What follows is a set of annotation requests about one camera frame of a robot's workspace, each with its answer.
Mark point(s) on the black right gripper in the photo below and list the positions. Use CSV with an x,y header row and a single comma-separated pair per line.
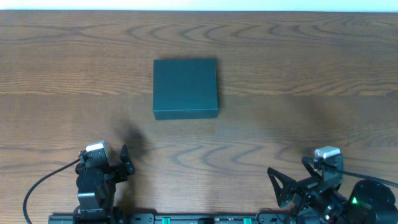
x,y
300,190

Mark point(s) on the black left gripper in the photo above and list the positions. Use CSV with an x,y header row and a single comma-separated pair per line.
x,y
116,173

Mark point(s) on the dark green box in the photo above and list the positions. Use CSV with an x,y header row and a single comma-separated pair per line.
x,y
185,89

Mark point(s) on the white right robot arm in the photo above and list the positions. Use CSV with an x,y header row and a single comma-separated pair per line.
x,y
370,202

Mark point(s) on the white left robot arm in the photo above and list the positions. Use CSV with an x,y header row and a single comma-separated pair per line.
x,y
97,180

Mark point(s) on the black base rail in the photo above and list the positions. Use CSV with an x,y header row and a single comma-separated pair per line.
x,y
264,217

